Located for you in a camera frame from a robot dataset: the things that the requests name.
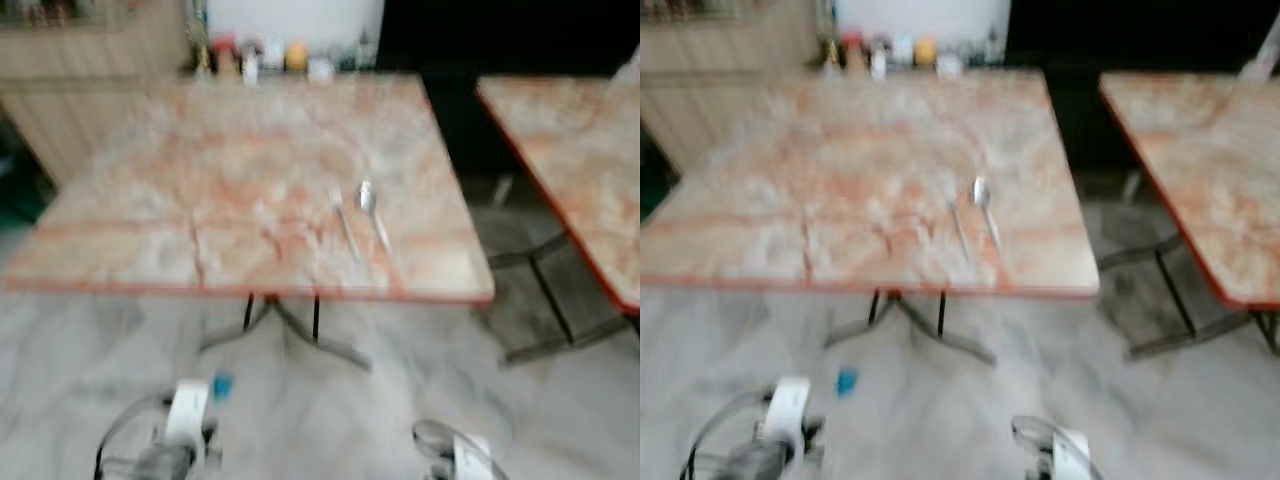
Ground pink marble square table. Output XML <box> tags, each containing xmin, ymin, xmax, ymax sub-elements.
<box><xmin>476</xmin><ymin>75</ymin><xmax>641</xmax><ymax>316</ymax></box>
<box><xmin>1098</xmin><ymin>70</ymin><xmax>1280</xmax><ymax>311</ymax></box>
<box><xmin>640</xmin><ymin>68</ymin><xmax>1101</xmax><ymax>299</ymax></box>
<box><xmin>0</xmin><ymin>72</ymin><xmax>496</xmax><ymax>304</ymax></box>

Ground light wooden cabinet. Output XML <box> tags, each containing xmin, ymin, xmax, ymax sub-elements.
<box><xmin>640</xmin><ymin>0</ymin><xmax>823</xmax><ymax>176</ymax></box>
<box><xmin>0</xmin><ymin>0</ymin><xmax>193</xmax><ymax>186</ymax></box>

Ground silver metal spoon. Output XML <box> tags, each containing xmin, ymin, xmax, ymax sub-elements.
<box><xmin>357</xmin><ymin>181</ymin><xmax>393</xmax><ymax>256</ymax></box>
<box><xmin>972</xmin><ymin>177</ymin><xmax>1004</xmax><ymax>251</ymax></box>

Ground silver metal fork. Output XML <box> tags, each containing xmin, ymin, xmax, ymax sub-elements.
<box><xmin>945</xmin><ymin>195</ymin><xmax>973</xmax><ymax>256</ymax></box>
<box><xmin>330</xmin><ymin>190</ymin><xmax>363</xmax><ymax>263</ymax></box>

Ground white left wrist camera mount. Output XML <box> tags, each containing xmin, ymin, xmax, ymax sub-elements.
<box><xmin>762</xmin><ymin>376</ymin><xmax>811</xmax><ymax>446</ymax></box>
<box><xmin>163</xmin><ymin>379</ymin><xmax>213</xmax><ymax>451</ymax></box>

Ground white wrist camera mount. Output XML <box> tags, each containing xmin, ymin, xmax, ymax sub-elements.
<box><xmin>453</xmin><ymin>435</ymin><xmax>493</xmax><ymax>480</ymax></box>
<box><xmin>762</xmin><ymin>376</ymin><xmax>811</xmax><ymax>446</ymax></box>
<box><xmin>1050</xmin><ymin>428</ymin><xmax>1093</xmax><ymax>480</ymax></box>
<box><xmin>163</xmin><ymin>379</ymin><xmax>213</xmax><ymax>451</ymax></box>

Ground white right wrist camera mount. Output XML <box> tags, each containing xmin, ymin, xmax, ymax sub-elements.
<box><xmin>453</xmin><ymin>435</ymin><xmax>493</xmax><ymax>480</ymax></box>
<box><xmin>1050</xmin><ymin>428</ymin><xmax>1093</xmax><ymax>480</ymax></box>

